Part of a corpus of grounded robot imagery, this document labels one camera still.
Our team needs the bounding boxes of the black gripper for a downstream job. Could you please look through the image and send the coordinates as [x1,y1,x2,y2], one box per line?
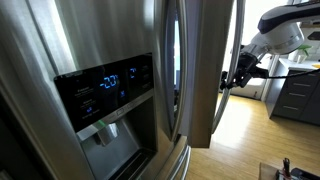
[219,53,270,91]

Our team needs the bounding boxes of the plain steel refrigerator door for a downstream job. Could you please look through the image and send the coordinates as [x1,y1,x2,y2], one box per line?
[181,0,238,150]

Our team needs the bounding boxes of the bright glass patio door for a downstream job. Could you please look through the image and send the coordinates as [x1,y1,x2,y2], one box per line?
[221,0,289,100]

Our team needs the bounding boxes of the steel refrigerator door with dispenser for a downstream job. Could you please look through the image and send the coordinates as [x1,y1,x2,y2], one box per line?
[0,0,188,180]

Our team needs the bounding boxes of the grey drawer cabinet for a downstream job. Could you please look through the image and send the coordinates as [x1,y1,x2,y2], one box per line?
[265,58,320,127]

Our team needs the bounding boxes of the steel freezer drawer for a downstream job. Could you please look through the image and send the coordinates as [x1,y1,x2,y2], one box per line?
[146,134,193,180]

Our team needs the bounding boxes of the wooden box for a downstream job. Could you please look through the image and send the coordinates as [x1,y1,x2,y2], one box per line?
[258,161,282,180]

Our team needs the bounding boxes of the black and red tool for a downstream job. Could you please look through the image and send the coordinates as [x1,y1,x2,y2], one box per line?
[276,157,320,180]

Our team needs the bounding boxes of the black dispenser control panel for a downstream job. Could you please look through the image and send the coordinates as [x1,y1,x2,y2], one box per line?
[53,52,155,133]

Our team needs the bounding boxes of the dark cabinet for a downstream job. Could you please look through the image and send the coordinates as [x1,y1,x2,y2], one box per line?
[0,94,46,180]

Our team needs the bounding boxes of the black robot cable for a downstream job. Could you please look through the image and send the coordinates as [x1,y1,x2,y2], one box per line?
[265,68,320,80]

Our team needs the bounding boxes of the curved steel drawer handle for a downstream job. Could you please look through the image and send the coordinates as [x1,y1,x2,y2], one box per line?
[179,148,193,180]
[165,145,190,180]

